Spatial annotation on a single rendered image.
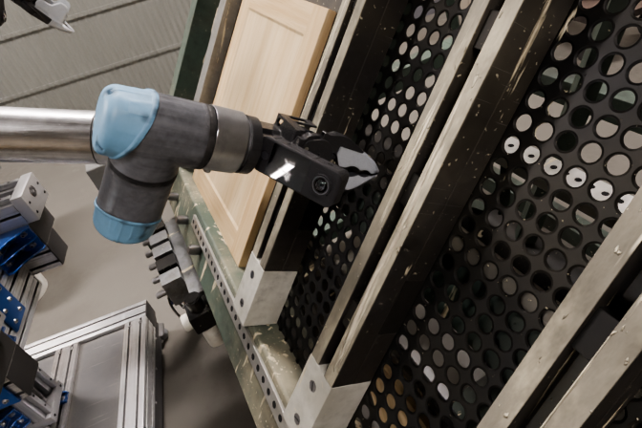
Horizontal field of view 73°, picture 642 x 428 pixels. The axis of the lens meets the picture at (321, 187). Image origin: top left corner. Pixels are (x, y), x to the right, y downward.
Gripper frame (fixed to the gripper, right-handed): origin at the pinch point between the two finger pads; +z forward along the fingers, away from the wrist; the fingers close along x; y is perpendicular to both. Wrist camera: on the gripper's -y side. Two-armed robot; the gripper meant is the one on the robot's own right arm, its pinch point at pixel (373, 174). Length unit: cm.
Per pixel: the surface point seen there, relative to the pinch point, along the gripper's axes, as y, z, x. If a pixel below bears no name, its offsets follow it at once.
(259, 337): 6.9, -2.0, 38.1
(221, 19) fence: 78, -1, -6
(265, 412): -3.0, -2.3, 45.1
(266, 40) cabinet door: 51, 1, -7
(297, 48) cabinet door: 35.6, 0.7, -9.4
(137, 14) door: 367, 24, 40
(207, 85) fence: 78, 0, 13
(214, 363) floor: 76, 35, 126
